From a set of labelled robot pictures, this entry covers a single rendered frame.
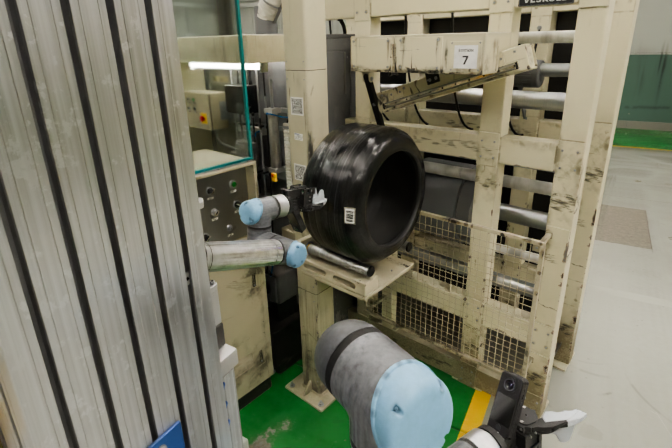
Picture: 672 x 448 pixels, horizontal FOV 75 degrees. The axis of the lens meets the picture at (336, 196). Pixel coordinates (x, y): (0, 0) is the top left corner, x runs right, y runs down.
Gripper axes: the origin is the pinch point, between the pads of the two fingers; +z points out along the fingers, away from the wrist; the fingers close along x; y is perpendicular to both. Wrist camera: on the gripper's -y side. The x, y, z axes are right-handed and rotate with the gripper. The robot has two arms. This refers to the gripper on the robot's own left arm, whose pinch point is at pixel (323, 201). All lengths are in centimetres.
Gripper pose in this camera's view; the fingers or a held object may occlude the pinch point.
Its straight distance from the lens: 159.5
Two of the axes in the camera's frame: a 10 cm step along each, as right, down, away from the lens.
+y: 0.6, -9.7, -2.4
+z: 6.5, -1.4, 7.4
